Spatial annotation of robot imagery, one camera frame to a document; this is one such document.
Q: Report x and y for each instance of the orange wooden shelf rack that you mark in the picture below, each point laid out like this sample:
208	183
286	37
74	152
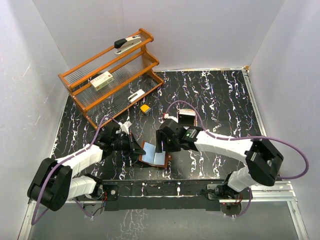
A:
132	70

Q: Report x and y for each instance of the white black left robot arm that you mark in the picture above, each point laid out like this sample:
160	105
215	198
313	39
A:
56	180

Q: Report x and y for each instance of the brown leather card holder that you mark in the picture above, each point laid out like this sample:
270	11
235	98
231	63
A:
153	158

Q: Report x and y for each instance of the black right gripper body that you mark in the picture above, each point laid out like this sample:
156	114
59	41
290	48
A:
170	145

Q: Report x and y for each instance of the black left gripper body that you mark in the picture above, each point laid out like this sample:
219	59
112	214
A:
121	144

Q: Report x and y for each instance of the yellow grey eraser block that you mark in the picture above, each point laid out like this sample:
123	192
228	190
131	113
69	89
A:
145	109

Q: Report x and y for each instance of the black white stapler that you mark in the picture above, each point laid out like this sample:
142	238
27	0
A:
124	44

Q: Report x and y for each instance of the small white black device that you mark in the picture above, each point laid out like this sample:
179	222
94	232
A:
132	98

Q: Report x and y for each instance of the aluminium frame rail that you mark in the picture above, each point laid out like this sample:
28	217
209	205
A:
282	191

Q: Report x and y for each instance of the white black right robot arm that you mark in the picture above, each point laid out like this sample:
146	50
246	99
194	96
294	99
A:
262	160

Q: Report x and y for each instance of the white staples box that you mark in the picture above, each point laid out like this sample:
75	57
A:
102	80

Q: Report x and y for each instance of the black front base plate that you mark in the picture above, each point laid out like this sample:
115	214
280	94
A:
175	194

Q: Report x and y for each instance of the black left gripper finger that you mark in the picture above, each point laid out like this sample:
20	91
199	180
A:
132	159
135	148

